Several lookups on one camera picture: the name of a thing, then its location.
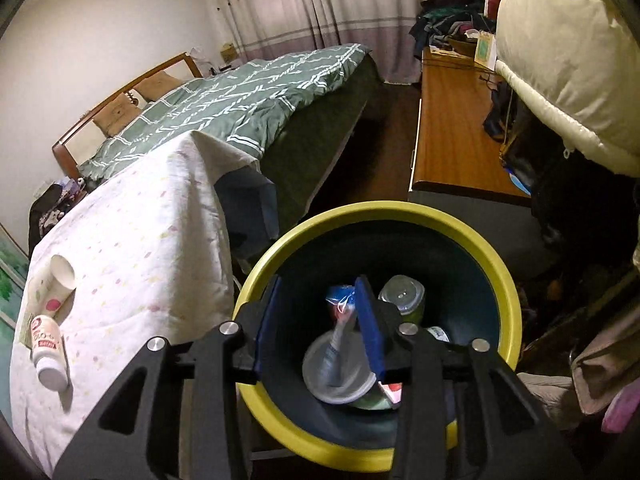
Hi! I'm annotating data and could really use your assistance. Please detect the brown pillow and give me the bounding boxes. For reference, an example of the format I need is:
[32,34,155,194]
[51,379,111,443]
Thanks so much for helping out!
[134,70,183,102]
[92,93,141,138]

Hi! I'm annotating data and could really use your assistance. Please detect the green white lidded cup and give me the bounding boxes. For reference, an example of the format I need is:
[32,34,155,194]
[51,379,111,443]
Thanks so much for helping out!
[378,275,425,324]

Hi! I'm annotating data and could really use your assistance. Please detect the wooden bed headboard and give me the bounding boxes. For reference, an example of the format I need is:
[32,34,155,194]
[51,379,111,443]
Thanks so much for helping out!
[52,53,203,179]

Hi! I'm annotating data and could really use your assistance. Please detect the green plaid bed quilt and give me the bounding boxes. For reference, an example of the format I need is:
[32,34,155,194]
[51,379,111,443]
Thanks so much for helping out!
[79,44,370,182]

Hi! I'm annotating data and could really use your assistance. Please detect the pink white curtain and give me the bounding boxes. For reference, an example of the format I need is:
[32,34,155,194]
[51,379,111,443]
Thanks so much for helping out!
[206,0,426,84]

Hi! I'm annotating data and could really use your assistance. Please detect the cream puffer jacket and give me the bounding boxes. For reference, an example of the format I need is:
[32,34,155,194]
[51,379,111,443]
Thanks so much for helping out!
[496,0,639,177]

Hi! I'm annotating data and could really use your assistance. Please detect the white dotted table cloth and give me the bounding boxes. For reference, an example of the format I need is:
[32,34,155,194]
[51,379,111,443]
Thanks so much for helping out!
[10,131,257,474]

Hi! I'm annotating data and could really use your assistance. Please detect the right brown pillow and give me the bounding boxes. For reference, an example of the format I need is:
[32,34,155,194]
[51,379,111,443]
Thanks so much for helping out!
[134,70,183,102]

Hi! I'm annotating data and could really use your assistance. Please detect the black bin yellow rim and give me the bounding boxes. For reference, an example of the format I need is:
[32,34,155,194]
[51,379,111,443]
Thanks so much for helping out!
[238,200,522,472]

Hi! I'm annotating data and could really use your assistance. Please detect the left brown pillow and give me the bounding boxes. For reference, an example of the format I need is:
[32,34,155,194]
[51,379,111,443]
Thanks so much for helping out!
[92,93,141,138]

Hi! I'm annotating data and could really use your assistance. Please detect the yellow box on nightstand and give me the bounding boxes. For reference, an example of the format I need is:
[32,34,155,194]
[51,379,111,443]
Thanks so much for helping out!
[220,42,240,65]

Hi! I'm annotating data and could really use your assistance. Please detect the wooden desk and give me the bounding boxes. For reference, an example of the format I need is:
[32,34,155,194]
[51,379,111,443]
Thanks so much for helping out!
[410,50,530,206]

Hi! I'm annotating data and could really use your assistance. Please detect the white pill bottle red label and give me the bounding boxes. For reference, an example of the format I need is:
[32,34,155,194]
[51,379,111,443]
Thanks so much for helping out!
[30,315,70,392]

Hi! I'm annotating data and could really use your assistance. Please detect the pile of clothes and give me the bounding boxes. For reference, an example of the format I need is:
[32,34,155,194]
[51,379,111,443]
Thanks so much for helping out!
[409,0,496,60]

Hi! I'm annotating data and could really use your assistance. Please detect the white round tub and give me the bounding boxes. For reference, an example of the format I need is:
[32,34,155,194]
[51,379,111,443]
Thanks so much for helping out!
[303,332,376,405]

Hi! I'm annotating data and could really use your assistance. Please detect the black bag on cabinet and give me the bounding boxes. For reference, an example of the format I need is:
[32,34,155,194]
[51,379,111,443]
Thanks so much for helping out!
[28,179,81,256]

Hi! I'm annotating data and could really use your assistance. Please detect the paper cup with dots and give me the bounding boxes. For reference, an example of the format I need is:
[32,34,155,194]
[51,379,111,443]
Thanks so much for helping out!
[27,255,76,316]

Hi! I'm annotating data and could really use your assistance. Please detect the blue snack wrapper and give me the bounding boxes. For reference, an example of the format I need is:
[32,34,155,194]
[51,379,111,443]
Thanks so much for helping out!
[326,285,357,330]

